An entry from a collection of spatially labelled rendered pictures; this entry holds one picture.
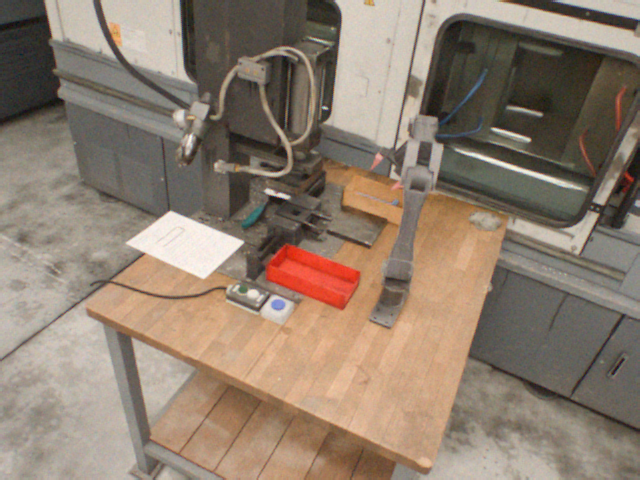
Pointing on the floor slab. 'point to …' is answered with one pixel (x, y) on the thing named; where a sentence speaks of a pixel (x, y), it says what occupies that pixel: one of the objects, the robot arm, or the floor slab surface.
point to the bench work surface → (306, 360)
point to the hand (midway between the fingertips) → (382, 177)
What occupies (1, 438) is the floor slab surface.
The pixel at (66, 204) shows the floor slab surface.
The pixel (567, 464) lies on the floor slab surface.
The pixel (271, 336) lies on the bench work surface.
